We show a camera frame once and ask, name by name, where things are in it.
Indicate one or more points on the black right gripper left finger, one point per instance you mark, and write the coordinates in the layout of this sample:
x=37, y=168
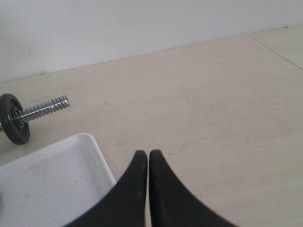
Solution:
x=124, y=204

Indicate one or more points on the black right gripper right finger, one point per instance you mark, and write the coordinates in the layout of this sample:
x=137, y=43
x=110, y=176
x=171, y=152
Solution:
x=172, y=204

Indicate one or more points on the chrome threaded dumbbell bar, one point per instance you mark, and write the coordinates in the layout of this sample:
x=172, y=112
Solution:
x=39, y=110

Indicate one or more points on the white rectangular tray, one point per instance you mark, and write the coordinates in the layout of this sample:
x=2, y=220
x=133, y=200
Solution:
x=54, y=185

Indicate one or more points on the black plate on bar right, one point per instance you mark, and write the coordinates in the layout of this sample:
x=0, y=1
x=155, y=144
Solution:
x=18, y=133

